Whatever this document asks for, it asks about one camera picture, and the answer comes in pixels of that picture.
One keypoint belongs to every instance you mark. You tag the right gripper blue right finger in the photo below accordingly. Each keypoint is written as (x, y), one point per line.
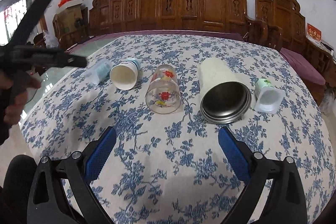
(234, 154)

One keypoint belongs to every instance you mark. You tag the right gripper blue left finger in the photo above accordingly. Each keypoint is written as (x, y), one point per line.
(96, 154)

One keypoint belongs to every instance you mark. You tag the white paper cup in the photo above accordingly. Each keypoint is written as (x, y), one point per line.
(124, 76)

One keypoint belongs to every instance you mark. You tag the cream steel thermos cup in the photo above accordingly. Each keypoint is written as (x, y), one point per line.
(224, 98)

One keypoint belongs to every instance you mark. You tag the small white yogurt cup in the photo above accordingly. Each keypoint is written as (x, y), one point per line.
(268, 97)

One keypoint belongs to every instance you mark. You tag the translucent plastic cup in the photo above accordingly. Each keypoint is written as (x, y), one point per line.
(98, 72)

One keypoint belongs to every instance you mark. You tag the glass cup with red flowers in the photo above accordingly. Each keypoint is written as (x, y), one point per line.
(163, 95)

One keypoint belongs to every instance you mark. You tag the person's left hand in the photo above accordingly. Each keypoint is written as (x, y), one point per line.
(11, 111)

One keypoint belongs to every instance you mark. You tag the purple sofa cushion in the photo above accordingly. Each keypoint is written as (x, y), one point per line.
(110, 37)

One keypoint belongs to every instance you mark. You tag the large cardboard box stack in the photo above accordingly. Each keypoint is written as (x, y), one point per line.
(70, 20)

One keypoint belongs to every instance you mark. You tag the blue floral tablecloth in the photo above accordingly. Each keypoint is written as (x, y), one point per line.
(169, 168)

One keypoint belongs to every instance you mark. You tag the purple armchair cushion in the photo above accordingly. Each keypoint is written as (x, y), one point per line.
(303, 68)

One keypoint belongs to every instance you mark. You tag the carved wooden armchair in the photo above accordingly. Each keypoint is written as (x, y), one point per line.
(287, 29)

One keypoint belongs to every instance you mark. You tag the red greeting card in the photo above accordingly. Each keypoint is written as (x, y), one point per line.
(314, 33)

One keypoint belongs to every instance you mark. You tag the long carved wooden sofa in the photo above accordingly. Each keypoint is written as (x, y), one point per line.
(115, 16)

